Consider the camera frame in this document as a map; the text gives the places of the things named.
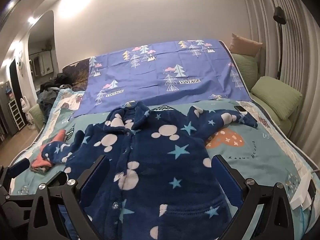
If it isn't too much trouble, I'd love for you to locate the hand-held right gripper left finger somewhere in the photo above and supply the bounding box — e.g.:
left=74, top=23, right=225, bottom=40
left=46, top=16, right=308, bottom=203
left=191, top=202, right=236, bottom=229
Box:
left=27, top=154, right=111, bottom=240

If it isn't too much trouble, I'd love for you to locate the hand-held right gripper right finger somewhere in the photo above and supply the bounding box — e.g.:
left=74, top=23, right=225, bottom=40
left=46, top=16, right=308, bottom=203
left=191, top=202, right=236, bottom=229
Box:
left=211, top=154, right=298, bottom=240

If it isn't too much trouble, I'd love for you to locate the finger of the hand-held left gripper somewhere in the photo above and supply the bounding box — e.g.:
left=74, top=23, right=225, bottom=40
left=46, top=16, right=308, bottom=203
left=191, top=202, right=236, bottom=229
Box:
left=46, top=171, right=68, bottom=188
left=7, top=158, right=31, bottom=180

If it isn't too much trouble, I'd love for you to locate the navy star print fleece jacket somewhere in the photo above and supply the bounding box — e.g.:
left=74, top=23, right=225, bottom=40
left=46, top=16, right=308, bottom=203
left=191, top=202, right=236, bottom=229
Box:
left=41, top=101, right=258, bottom=240

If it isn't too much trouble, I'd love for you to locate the dark clothes pile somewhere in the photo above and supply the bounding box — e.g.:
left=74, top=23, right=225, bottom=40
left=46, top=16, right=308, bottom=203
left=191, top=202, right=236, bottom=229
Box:
left=36, top=73, right=73, bottom=105

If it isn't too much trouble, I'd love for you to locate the pink folded cloth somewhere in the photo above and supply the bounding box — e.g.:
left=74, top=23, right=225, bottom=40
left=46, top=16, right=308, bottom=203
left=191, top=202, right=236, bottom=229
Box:
left=30, top=129, right=67, bottom=173

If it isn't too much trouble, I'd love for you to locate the teal printed blanket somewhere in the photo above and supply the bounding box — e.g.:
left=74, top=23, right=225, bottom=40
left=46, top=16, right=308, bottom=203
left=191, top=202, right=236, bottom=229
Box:
left=10, top=90, right=320, bottom=240

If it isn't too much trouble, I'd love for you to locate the white ladder shelf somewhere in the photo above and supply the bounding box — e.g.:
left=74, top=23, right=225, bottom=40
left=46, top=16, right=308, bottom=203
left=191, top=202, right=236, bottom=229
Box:
left=9, top=100, right=25, bottom=130

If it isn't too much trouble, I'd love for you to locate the green cushion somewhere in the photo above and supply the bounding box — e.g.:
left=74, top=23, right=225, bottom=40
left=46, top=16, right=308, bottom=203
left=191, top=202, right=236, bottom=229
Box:
left=28, top=104, right=47, bottom=133

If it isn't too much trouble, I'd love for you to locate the white rabbit figure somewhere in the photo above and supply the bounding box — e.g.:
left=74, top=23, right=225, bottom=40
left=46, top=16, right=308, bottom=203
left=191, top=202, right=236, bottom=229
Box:
left=20, top=97, right=32, bottom=130

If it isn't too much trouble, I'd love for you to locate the white charger block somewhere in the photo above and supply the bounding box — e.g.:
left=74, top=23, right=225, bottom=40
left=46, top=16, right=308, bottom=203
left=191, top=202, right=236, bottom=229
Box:
left=290, top=174, right=318, bottom=209

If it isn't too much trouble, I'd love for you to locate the green sofa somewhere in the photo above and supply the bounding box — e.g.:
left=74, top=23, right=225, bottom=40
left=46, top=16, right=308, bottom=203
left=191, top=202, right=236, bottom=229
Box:
left=250, top=92, right=300, bottom=137

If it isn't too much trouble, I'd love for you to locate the large green pillow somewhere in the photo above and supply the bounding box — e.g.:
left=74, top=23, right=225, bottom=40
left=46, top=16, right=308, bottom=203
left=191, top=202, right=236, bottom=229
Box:
left=251, top=76, right=303, bottom=120

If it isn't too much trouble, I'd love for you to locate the brown patterned blanket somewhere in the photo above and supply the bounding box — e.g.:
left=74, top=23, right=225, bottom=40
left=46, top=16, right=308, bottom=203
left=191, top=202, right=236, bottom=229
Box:
left=62, top=58, right=90, bottom=90

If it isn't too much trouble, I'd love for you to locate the small green pillow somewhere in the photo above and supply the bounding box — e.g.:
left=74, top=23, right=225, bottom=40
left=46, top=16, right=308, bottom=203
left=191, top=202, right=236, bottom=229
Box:
left=231, top=53, right=259, bottom=92

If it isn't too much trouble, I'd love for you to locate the purple tree print sheet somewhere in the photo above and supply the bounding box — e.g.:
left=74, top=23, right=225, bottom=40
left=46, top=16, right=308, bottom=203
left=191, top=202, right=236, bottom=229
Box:
left=72, top=39, right=252, bottom=118

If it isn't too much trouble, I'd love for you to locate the tan pillow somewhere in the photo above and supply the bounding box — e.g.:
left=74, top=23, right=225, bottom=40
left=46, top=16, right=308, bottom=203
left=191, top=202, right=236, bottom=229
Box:
left=229, top=33, right=263, bottom=57

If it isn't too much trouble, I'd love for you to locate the black floor lamp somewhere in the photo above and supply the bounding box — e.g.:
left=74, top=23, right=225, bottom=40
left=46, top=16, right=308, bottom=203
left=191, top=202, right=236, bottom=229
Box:
left=272, top=6, right=287, bottom=80

